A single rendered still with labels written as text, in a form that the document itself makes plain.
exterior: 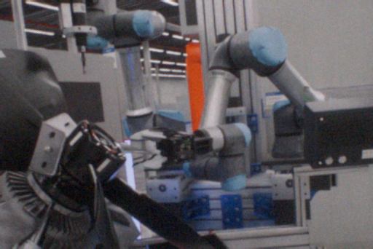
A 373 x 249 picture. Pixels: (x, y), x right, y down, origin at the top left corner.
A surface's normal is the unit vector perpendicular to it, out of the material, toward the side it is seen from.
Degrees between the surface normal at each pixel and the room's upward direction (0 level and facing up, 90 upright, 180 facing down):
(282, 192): 90
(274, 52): 86
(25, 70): 46
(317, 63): 89
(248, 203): 90
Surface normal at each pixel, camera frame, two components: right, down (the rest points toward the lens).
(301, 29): -0.02, 0.14
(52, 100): 0.28, -0.66
